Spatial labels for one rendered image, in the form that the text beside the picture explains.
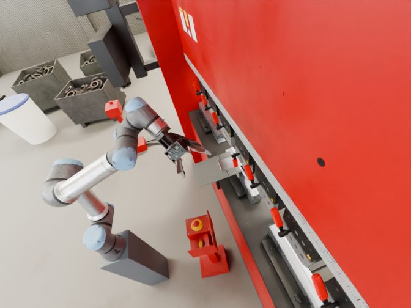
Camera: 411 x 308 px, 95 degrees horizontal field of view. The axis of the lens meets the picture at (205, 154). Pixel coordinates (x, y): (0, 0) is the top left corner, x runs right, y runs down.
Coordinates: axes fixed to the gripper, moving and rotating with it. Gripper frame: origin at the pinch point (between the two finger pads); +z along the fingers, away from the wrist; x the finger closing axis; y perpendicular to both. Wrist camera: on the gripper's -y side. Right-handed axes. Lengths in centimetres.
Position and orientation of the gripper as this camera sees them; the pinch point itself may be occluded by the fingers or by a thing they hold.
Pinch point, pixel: (198, 166)
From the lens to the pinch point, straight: 78.1
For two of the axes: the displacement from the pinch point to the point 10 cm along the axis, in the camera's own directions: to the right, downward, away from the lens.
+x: 7.2, -6.4, -2.6
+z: 6.9, 7.1, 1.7
